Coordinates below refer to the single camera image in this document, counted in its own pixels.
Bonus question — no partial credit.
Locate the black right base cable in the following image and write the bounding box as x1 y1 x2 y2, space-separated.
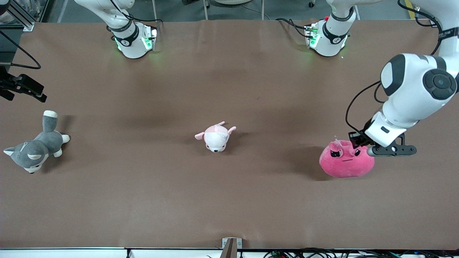
109 0 164 25

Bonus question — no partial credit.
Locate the grey and white plush husky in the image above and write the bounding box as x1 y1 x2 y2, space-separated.
3 110 70 174

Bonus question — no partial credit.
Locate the white stool with metal legs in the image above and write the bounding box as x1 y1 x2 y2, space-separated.
203 0 266 20

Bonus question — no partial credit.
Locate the black left base cable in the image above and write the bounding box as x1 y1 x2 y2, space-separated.
275 17 309 38

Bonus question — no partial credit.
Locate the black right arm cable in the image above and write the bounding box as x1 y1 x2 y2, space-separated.
0 30 41 70

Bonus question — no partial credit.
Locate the aluminium extrusion profile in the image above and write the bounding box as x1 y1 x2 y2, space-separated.
6 0 35 32

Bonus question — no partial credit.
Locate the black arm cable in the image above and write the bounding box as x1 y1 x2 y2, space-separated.
345 0 444 134
0 30 41 70

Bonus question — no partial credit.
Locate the white and pink plush dog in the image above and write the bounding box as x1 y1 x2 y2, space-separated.
195 121 237 153

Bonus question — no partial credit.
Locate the pink round plush toy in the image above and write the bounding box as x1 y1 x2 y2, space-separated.
319 139 375 179

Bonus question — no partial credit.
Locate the black base cable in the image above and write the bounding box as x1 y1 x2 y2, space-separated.
275 17 309 38
109 0 164 25

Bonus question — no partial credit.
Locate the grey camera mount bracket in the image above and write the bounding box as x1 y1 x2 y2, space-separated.
219 237 243 258

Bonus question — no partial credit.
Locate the tangled black cable bundle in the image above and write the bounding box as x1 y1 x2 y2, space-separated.
263 247 459 258

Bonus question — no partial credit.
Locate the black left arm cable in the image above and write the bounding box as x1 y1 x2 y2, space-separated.
345 0 444 134

